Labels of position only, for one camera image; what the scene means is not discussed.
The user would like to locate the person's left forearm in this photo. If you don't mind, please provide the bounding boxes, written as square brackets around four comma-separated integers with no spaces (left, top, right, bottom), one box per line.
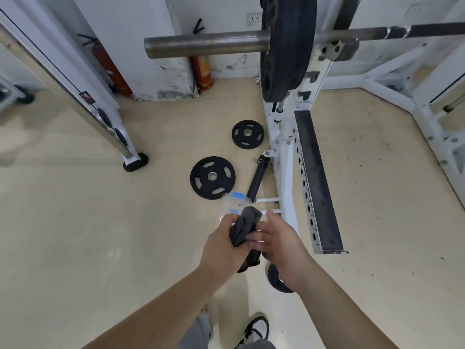
[81,267,233,349]

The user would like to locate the black white sneaker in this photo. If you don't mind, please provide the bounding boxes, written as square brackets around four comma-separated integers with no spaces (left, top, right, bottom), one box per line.
[234,315,270,349]

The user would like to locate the white machine leg black foot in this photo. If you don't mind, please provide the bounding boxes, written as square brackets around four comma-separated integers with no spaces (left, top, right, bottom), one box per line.
[0,7,150,173]

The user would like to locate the red fire extinguisher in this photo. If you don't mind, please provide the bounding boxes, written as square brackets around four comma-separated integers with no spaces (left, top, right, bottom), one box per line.
[190,18,214,91]

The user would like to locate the steel barbell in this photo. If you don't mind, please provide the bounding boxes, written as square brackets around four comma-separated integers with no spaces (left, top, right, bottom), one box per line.
[144,22,465,61]

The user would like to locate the grey microfibre cloth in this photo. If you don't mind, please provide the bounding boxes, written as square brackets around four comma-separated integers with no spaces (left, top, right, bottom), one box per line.
[229,206,263,273]

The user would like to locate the white power rack frame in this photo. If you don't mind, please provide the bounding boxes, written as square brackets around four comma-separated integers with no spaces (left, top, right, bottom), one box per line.
[254,0,465,255]

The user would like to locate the clear plastic box blue clips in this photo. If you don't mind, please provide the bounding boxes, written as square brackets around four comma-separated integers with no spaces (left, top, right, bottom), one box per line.
[219,192,255,229]

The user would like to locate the black weight plate chrome hub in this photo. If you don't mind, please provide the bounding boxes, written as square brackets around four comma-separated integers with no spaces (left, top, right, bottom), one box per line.
[267,263,295,294]

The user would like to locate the person's right forearm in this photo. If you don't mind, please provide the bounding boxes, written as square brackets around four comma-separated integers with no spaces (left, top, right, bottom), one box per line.
[294,265,400,349]

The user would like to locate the small black weight plate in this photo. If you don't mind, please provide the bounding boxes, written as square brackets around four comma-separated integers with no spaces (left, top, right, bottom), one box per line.
[232,120,265,150]

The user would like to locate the person's grey trouser leg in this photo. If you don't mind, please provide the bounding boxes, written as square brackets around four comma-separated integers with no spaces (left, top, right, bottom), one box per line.
[239,338,277,349]
[178,310,212,349]

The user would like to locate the black padded roller bar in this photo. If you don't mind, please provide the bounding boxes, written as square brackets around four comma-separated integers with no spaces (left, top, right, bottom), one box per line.
[246,155,271,204]

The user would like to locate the person's right hand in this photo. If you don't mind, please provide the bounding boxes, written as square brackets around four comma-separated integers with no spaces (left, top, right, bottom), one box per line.
[245,210,320,293]

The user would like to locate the black bumper plate on barbell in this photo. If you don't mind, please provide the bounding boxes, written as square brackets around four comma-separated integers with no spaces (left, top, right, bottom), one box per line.
[260,0,317,103]

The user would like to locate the large black weight plate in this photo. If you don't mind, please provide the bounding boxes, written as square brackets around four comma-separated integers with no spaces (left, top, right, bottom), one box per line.
[190,156,236,200]

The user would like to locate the person's left hand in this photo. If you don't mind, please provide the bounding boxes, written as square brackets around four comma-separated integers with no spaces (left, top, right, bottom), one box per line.
[199,213,255,284]

